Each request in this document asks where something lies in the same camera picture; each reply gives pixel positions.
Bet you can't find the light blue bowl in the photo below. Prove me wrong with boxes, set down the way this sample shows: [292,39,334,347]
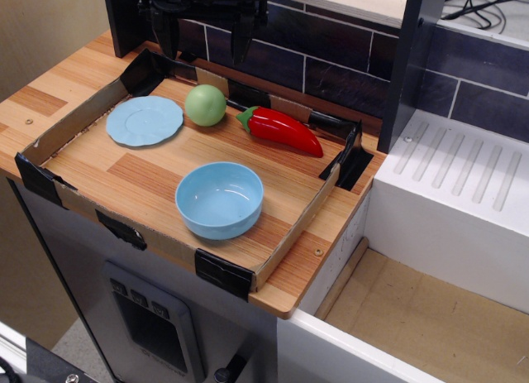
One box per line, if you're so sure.
[175,161,264,240]

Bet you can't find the black cables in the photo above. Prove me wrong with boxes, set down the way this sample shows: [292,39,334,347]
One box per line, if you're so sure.
[441,0,529,31]

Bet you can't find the green toy ball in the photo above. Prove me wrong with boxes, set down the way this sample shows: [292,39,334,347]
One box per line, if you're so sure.
[184,84,226,127]

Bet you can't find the black oven knob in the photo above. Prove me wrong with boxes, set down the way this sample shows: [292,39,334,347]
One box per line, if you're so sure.
[213,354,247,383]

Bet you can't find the grey toy oven front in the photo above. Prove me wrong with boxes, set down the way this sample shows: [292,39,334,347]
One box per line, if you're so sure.
[14,184,278,382]

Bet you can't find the light blue scalloped plate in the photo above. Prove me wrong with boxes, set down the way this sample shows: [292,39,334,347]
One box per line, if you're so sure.
[106,96,183,147]

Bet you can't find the dark grey vertical post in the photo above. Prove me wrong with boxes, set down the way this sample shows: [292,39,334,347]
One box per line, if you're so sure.
[378,0,445,153]

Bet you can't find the red toy chili pepper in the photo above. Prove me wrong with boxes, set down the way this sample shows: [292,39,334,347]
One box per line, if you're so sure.
[236,106,323,158]

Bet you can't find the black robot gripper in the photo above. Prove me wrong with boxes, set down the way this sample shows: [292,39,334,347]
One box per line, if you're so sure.
[138,0,269,65]

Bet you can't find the white toy sink unit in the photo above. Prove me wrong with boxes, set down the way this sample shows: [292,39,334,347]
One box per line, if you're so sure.
[277,111,528,382]

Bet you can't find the dark grey left post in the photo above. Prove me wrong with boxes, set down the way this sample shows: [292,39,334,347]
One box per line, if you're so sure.
[105,0,155,58]

